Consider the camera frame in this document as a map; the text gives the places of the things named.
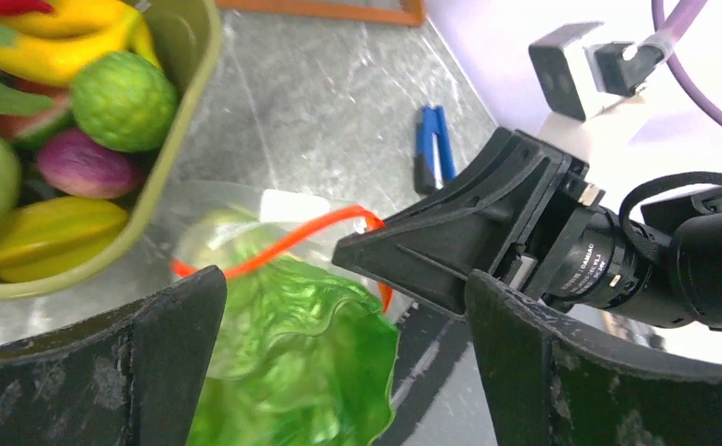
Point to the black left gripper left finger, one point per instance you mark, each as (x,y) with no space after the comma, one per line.
(129,376)

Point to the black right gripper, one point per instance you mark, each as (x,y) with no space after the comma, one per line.
(519,196)

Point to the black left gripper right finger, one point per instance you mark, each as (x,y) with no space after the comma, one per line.
(552,380)

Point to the napa cabbage toy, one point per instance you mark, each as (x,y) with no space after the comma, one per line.
(299,357)

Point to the clear zip bag orange zipper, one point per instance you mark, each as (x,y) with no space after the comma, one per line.
(274,246)

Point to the blue clip on table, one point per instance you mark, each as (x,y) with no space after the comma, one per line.
(433,155)

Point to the yellow starfruit toy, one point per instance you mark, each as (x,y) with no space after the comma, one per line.
(44,239)

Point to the purple onion toy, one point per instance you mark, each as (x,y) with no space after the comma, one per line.
(74,163)

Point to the small green lime toy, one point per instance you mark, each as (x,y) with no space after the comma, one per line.
(124,103)

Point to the yellow banana pepper toy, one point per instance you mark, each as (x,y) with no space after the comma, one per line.
(50,49)

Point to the olive green plastic bin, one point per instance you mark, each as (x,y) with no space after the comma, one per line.
(188,37)

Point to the long red chili toy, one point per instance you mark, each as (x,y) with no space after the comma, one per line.
(20,7)

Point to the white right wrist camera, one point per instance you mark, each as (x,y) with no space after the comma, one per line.
(584,120)

